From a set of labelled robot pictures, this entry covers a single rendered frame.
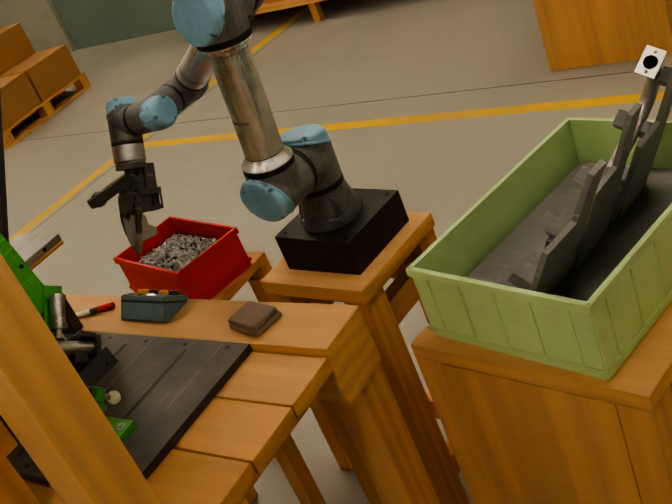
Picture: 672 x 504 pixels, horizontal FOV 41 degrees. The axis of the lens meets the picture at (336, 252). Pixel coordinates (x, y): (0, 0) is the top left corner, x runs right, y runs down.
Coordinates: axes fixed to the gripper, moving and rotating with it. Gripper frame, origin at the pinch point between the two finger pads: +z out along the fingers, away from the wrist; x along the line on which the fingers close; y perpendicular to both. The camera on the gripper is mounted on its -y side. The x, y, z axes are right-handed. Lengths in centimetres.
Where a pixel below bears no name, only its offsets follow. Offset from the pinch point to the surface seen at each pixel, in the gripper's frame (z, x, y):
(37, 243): -4.6, 16.4, -16.9
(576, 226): 7, -96, 39
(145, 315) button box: 15.7, -2.1, -1.1
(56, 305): 9.4, -5.5, -22.7
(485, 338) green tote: 27, -75, 34
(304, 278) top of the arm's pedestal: 12.7, -23.2, 30.5
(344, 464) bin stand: 76, 25, 70
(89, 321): 16.2, 17.8, -6.8
